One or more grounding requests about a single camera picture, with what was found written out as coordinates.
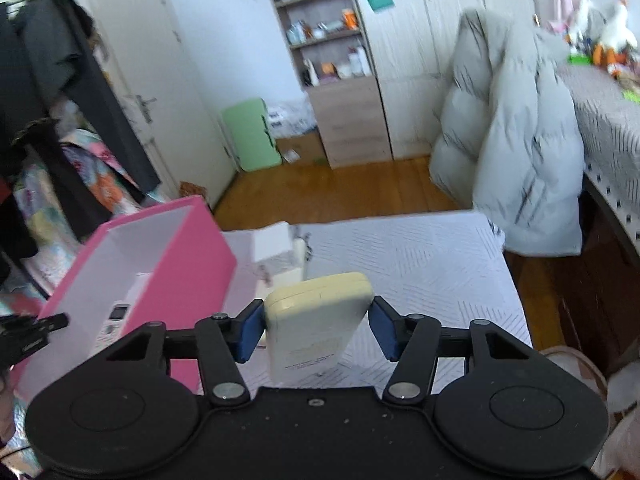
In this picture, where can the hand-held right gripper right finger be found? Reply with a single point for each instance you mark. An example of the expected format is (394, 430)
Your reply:
(385, 331)

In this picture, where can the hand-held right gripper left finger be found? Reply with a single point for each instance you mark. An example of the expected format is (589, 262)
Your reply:
(250, 331)

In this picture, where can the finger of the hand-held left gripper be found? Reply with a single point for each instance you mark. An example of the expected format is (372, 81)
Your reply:
(30, 332)

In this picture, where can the cream power bank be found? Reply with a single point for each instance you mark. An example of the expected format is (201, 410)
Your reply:
(315, 320)

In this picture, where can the white air conditioner remote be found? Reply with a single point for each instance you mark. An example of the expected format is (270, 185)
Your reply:
(114, 322)

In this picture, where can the pink cardboard box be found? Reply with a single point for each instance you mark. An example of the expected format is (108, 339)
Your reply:
(200, 260)

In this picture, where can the white charger with prongs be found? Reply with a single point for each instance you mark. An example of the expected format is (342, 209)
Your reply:
(272, 245)

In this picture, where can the floral quilt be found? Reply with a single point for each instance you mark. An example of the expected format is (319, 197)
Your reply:
(100, 175)

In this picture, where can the green folding stool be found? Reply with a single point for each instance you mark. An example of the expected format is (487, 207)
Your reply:
(250, 135)

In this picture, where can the grey puffer jacket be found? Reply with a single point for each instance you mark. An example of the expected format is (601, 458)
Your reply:
(515, 160)

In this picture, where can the plastic wrapped packets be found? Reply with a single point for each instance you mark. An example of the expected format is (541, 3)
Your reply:
(292, 117)

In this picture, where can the wooden shelf cabinet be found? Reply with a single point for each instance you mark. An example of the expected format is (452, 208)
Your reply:
(350, 115)

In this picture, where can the black hanging coat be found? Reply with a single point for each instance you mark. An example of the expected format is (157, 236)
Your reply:
(60, 85)

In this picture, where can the white lotion bottle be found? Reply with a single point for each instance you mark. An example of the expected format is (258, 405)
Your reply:
(356, 62)

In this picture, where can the light wooden wardrobe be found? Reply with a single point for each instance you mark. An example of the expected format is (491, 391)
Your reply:
(415, 50)

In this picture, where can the white door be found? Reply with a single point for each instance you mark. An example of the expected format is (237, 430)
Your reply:
(150, 60)

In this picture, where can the geometric patterned cover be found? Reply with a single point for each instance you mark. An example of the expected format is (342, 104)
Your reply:
(610, 120)

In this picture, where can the orange jar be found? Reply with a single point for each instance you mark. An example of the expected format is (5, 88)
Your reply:
(349, 19)

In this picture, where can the white plush goose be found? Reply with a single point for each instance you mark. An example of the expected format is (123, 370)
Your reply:
(617, 35)
(582, 17)

